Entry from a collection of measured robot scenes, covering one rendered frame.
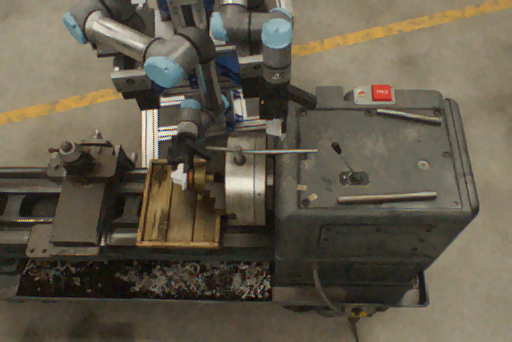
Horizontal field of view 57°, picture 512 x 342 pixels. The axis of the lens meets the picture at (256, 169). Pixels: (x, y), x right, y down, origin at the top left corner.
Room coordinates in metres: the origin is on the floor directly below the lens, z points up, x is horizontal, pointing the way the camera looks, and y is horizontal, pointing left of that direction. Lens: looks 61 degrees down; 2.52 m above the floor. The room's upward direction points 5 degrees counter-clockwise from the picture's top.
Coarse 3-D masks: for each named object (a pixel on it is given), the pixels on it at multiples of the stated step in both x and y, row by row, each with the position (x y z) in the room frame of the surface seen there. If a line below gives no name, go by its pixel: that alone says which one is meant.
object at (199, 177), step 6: (192, 168) 0.80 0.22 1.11; (198, 168) 0.79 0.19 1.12; (204, 168) 0.79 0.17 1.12; (192, 174) 0.77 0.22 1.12; (198, 174) 0.77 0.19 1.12; (204, 174) 0.76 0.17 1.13; (210, 174) 0.77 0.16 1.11; (192, 180) 0.75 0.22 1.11; (198, 180) 0.75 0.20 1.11; (204, 180) 0.74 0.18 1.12; (210, 180) 0.75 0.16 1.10; (192, 186) 0.74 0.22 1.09; (198, 186) 0.73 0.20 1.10; (204, 186) 0.73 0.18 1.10
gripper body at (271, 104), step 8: (264, 80) 0.83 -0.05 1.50; (288, 80) 0.81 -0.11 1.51; (264, 88) 0.81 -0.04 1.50; (272, 88) 0.80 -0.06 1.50; (280, 88) 0.79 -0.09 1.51; (264, 96) 0.80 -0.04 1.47; (272, 96) 0.80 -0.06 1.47; (280, 96) 0.79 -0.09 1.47; (264, 104) 0.78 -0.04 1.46; (272, 104) 0.78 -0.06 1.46; (280, 104) 0.77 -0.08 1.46; (264, 112) 0.78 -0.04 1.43; (272, 112) 0.77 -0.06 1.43; (280, 112) 0.76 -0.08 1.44
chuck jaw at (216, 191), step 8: (208, 184) 0.73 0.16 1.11; (216, 184) 0.73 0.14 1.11; (224, 184) 0.73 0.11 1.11; (208, 192) 0.71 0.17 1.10; (216, 192) 0.70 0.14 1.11; (224, 192) 0.70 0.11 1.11; (216, 200) 0.67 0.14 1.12; (224, 200) 0.66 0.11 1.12; (216, 208) 0.64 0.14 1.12; (224, 208) 0.63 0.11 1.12; (232, 216) 0.61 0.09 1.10
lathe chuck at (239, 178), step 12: (228, 144) 0.81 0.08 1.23; (240, 144) 0.80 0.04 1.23; (252, 144) 0.80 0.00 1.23; (228, 156) 0.76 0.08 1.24; (252, 156) 0.75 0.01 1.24; (228, 168) 0.72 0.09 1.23; (240, 168) 0.71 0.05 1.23; (252, 168) 0.71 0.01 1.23; (228, 180) 0.68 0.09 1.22; (240, 180) 0.68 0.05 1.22; (252, 180) 0.68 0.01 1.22; (228, 192) 0.65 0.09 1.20; (240, 192) 0.65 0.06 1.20; (252, 192) 0.65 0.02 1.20; (228, 204) 0.63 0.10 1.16; (240, 204) 0.62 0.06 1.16; (252, 204) 0.62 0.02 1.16; (240, 216) 0.60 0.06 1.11; (252, 216) 0.60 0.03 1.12
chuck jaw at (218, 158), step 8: (232, 136) 0.86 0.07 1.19; (216, 144) 0.83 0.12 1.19; (224, 144) 0.83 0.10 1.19; (216, 152) 0.83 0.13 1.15; (224, 152) 0.81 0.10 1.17; (208, 160) 0.82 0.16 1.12; (216, 160) 0.80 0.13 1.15; (224, 160) 0.80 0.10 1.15; (208, 168) 0.78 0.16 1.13; (216, 168) 0.78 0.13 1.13; (224, 168) 0.78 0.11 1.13
